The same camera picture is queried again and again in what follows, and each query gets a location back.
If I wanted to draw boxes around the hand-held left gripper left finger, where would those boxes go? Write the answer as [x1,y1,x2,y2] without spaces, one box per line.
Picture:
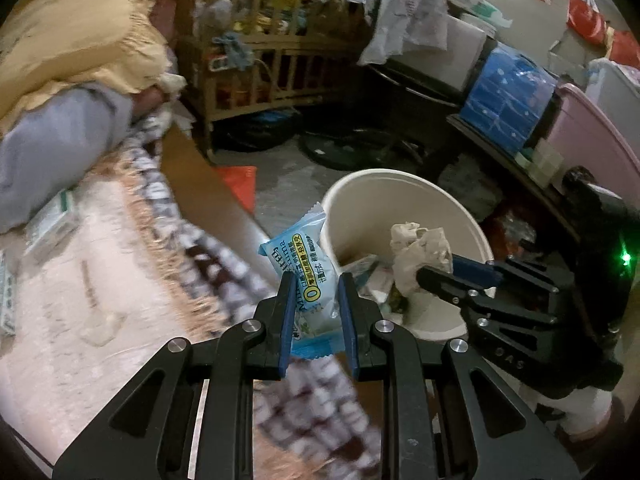
[51,271,298,480]

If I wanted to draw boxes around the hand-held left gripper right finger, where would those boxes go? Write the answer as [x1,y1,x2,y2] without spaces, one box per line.
[336,272,581,480]

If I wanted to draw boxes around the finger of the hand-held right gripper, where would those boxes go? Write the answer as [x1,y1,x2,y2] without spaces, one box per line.
[451,254,562,295]
[416,265,560,330]

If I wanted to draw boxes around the beige tissue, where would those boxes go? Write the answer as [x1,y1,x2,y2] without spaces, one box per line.
[390,222,455,307]

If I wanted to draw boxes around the light blue white snack packet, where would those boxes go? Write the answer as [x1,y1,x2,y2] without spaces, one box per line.
[258,203,352,361]

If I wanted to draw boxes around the white plastic bucket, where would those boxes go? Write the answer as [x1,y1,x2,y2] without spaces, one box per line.
[320,168,497,344]

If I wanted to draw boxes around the discarded packets in bucket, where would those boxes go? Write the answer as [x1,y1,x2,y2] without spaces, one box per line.
[339,254,398,313]

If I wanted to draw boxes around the brown white checkered blanket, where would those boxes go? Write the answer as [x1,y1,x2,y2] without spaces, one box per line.
[120,110,383,480]

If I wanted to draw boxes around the blue tissue multipack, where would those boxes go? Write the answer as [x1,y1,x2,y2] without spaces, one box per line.
[459,42,559,157]

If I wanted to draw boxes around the pink storage bin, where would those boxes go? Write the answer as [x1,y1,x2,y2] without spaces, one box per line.
[546,82,640,223]

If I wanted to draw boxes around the white box with lid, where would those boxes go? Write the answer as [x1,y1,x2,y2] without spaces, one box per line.
[584,57,640,113]

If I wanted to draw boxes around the white storage box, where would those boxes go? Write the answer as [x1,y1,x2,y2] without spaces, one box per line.
[444,12,490,63]

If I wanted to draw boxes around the green white medicine box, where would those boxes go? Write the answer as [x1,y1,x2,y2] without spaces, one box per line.
[22,189,82,267]

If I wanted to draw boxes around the red bag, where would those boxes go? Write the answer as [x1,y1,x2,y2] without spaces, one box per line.
[609,30,640,70]
[566,0,609,50]

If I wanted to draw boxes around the wooden crib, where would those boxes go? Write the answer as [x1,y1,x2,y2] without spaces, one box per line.
[174,0,368,163]

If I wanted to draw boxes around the white plastic bag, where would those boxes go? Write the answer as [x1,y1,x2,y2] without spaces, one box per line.
[344,0,449,67]

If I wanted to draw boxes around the grey blanket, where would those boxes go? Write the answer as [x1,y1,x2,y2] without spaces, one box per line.
[0,81,135,235]

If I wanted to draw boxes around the yellow pillow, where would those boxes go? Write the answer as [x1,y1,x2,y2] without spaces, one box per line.
[0,0,174,133]

